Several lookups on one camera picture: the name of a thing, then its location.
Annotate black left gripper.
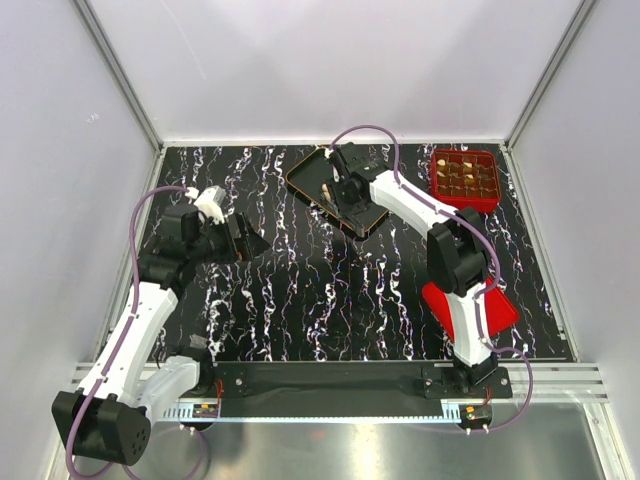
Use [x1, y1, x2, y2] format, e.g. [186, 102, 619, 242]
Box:
[188, 211, 269, 265]

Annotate red box lid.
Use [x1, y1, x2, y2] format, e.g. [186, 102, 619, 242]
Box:
[421, 282, 519, 343]

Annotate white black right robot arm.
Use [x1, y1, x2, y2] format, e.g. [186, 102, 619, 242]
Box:
[322, 143, 499, 397]

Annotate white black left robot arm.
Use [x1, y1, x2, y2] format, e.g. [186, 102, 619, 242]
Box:
[52, 204, 270, 466]

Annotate red chocolate box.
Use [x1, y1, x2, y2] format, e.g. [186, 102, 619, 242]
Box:
[430, 149, 501, 214]

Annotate dark green gold-rimmed tray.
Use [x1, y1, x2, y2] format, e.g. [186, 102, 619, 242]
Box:
[286, 147, 389, 238]

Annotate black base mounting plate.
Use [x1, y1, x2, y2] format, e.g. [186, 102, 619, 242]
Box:
[157, 360, 511, 426]

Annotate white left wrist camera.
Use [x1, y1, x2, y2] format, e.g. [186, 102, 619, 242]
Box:
[186, 185, 226, 224]

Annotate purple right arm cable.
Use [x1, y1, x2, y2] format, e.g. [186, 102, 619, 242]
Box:
[327, 123, 534, 436]

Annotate aluminium frame post left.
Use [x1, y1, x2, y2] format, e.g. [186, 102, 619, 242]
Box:
[69, 0, 166, 151]

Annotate aluminium frame post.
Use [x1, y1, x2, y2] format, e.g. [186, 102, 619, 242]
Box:
[69, 0, 166, 151]
[503, 0, 601, 151]

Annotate aluminium front rail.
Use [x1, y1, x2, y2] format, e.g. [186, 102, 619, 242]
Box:
[96, 357, 608, 425]

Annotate aluminium frame post right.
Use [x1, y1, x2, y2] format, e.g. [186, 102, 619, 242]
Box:
[503, 0, 601, 151]

